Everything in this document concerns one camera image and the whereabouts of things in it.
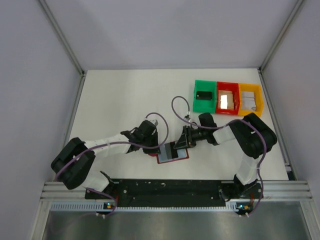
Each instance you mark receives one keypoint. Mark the red storage bin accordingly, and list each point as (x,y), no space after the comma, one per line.
(228,86)

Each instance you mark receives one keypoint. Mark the green storage bin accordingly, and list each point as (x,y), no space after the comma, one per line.
(201,106)

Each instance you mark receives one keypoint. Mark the aluminium frame rail right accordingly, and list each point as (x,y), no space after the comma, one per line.
(291,77)

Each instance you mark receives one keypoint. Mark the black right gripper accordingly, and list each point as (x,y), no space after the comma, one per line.
(186,136)

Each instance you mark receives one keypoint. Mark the white cards in yellow bin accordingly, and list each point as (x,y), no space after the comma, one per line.
(248,101)

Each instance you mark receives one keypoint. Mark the yellow storage bin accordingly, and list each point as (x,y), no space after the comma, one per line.
(258,97)

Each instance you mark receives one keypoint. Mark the front aluminium rail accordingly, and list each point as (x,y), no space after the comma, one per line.
(273,190)

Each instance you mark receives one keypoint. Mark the white cable duct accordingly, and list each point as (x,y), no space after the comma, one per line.
(103,207)

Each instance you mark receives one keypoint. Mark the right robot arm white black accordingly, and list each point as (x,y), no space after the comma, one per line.
(254,137)

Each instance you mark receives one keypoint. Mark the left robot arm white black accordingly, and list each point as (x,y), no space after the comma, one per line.
(75,165)

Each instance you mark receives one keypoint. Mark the aluminium frame rail left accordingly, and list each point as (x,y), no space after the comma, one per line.
(43,210)

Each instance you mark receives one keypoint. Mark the black card in green bin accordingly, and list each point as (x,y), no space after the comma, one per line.
(204,95)

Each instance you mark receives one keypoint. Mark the red leather card holder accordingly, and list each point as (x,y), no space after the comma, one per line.
(161,157)

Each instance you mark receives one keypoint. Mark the gold card in red bin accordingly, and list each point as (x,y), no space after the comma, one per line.
(226,100)

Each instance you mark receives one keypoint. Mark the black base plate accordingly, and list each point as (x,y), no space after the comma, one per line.
(161,193)

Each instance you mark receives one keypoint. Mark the aluminium frame rail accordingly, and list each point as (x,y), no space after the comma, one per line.
(43,210)
(291,77)

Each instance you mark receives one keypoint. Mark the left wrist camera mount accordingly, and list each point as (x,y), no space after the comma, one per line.
(154,122)

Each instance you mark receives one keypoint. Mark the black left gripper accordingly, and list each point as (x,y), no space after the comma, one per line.
(150,144)

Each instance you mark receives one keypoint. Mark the grey credit card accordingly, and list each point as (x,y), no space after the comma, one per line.
(172,151)

